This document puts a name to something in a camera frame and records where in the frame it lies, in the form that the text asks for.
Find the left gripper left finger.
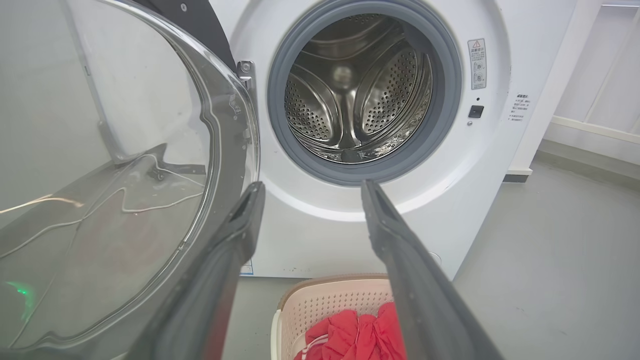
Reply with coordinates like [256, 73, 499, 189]
[125, 181, 266, 360]

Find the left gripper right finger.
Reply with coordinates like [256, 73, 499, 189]
[361, 180, 503, 360]

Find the black round washer door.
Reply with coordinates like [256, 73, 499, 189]
[0, 0, 261, 360]

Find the white washing machine body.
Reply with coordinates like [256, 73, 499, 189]
[207, 0, 578, 281]

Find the stainless steel washer drum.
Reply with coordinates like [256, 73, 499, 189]
[284, 14, 434, 164]

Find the metal door hinge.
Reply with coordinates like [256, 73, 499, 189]
[236, 60, 256, 93]

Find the red garment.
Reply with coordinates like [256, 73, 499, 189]
[294, 302, 407, 360]

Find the beige plastic laundry basket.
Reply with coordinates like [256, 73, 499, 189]
[270, 273, 401, 360]

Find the black text label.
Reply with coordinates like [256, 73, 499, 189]
[507, 94, 531, 123]

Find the red triangle warning sticker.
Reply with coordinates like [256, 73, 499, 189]
[467, 38, 487, 91]

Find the white panel partition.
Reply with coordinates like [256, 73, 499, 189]
[502, 0, 640, 183]

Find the white floor cable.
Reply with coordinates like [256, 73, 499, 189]
[0, 152, 206, 258]

